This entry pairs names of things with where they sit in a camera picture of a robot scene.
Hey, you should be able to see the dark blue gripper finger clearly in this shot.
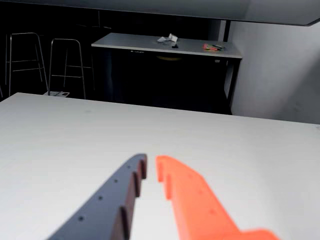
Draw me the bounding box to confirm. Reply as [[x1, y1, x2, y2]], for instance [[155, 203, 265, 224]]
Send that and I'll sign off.
[[46, 152, 148, 240]]

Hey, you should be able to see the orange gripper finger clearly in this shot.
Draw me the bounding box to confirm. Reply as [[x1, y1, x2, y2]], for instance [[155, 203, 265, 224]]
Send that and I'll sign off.
[[155, 154, 282, 240]]

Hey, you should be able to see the red and green marker pile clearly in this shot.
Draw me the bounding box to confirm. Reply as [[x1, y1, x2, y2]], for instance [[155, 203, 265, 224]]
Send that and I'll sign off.
[[202, 43, 225, 52]]

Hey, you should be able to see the flat printed sheet on floor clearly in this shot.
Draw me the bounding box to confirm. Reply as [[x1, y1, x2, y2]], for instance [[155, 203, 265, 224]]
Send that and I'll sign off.
[[45, 90, 71, 98]]

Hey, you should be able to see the grey table with black legs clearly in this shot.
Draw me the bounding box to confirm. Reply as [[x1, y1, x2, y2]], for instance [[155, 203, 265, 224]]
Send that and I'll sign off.
[[90, 32, 244, 108]]

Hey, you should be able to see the crumpled white paper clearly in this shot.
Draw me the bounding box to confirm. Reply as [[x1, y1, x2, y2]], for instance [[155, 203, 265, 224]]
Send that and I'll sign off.
[[156, 33, 179, 45]]

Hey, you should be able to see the metal frame stool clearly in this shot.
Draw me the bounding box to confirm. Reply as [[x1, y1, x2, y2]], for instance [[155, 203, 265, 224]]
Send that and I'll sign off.
[[4, 31, 49, 98], [48, 38, 96, 100]]

